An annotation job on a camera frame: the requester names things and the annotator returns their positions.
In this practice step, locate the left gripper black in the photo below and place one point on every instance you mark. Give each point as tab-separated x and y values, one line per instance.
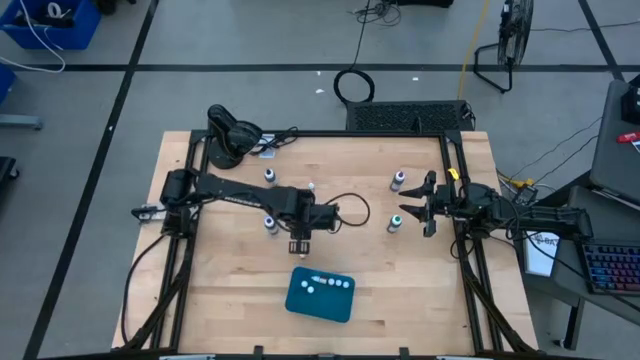
300	235

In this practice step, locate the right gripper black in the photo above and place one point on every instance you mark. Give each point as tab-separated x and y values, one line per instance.
444	202

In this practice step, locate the large blue-capped colouring bottle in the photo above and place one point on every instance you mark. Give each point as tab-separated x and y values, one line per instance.
270	226

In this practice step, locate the small yellow-label dropper bottle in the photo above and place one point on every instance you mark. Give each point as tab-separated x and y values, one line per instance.
318	278

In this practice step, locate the teal plastic bin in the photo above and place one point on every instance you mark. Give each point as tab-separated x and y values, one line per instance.
320	305

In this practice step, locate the large black-capped colouring bottle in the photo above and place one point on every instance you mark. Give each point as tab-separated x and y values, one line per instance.
270	175

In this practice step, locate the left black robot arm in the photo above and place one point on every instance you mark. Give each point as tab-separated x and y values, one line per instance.
240	192

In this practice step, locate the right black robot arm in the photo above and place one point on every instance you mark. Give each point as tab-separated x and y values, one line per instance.
540	217

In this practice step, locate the large purple-capped colouring bottle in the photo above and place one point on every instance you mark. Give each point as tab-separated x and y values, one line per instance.
398	181

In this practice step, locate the large green-capped colouring bottle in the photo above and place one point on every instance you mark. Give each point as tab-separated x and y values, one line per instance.
394	223

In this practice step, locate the yellow tag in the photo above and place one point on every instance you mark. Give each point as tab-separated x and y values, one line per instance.
453	173

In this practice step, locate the black mesh computer case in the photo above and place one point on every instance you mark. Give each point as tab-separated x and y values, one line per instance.
400	116

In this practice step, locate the black power box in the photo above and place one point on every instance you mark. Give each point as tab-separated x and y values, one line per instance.
527	196

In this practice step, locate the white paper card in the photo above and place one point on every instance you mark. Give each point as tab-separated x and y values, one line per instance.
268	140

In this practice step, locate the white printed paper sheet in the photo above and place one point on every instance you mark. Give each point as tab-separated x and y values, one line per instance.
540	260

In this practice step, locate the black floor fan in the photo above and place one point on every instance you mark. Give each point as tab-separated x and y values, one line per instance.
515	30

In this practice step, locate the grey desk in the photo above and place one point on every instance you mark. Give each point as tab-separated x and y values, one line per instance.
617	225
615	160

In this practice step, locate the backlit computer keyboard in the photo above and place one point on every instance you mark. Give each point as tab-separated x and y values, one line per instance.
612	267

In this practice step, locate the red hand tool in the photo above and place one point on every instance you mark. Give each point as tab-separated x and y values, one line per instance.
627	137

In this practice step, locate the black desk device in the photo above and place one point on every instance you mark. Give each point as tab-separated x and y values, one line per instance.
632	102

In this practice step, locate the grey metal bar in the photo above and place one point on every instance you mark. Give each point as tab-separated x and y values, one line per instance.
20	121

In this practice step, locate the blue plastic crate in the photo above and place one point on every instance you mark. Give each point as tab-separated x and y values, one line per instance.
80	30
5	82

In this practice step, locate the black aluminium table frame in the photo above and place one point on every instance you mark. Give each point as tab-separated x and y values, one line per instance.
350	134

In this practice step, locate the black camera on round stand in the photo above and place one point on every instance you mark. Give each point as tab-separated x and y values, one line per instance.
227	152

